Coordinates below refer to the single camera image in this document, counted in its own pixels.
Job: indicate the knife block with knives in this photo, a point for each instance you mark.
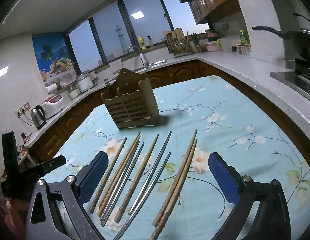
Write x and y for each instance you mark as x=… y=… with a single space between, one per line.
x=196 y=43

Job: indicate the wooden utensil holder caddy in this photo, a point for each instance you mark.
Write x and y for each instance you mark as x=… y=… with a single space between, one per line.
x=132 y=103

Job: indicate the stainless electric kettle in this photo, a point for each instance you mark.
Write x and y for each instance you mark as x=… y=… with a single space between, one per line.
x=38 y=117

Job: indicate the wall power socket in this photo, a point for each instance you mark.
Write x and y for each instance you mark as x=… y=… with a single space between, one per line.
x=22 y=110

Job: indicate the green yellow oil bottle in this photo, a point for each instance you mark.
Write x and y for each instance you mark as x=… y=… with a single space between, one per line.
x=244 y=39

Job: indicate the gas stove top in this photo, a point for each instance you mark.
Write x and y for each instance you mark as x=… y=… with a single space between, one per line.
x=298 y=80

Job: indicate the black frying pan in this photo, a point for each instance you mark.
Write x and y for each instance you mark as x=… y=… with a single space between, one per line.
x=299 y=37

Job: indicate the fork in holder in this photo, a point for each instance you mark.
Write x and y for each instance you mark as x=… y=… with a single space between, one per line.
x=108 y=85

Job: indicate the clear spray bottle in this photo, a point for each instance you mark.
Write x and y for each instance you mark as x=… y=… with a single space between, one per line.
x=150 y=41

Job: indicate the pink seasoning box set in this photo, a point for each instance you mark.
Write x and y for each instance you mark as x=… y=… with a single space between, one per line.
x=242 y=49

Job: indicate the wooden chopstick centre carved end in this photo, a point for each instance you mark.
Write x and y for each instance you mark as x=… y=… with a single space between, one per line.
x=134 y=184

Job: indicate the dish drying rack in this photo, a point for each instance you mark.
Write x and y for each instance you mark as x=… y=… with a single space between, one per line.
x=177 y=43

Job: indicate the wooden chopstick pair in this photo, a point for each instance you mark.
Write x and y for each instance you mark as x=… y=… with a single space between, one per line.
x=187 y=157
x=174 y=196

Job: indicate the white red rice cooker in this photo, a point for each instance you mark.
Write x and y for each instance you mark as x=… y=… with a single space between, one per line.
x=53 y=105

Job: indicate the left human hand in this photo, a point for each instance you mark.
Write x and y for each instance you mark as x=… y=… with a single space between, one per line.
x=16 y=217

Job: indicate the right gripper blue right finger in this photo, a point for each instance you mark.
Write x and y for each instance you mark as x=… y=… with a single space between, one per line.
x=228 y=179

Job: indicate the tropical fruit wall poster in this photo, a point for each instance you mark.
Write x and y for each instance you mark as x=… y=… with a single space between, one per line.
x=53 y=59

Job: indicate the white pot with lid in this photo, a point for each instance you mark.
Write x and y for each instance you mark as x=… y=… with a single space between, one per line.
x=85 y=82

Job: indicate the yellow dish soap bottle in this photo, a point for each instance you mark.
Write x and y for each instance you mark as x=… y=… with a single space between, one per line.
x=142 y=43

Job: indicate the pink basin stack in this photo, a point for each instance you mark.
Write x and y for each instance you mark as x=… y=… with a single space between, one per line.
x=214 y=42

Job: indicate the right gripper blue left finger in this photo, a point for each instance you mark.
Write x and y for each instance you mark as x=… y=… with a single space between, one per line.
x=89 y=177

